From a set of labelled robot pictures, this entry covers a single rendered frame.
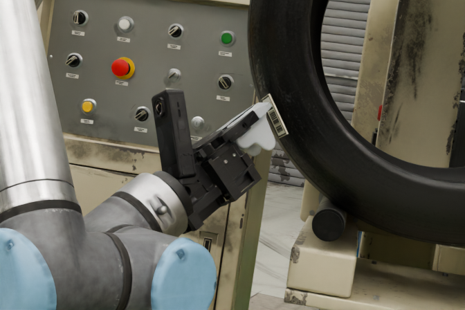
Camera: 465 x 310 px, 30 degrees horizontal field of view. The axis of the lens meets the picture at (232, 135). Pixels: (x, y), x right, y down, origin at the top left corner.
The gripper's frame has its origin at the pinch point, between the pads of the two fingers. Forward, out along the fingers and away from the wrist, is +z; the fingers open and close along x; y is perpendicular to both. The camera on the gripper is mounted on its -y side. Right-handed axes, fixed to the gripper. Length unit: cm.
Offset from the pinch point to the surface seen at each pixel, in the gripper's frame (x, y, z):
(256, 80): -2.8, -2.7, 3.8
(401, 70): -13.6, 12.3, 39.3
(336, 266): 0.5, 23.7, -4.6
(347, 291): 0.6, 27.3, -5.5
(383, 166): 8.6, 15.5, 5.0
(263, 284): -324, 124, 166
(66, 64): -87, -24, 23
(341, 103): -704, 152, 609
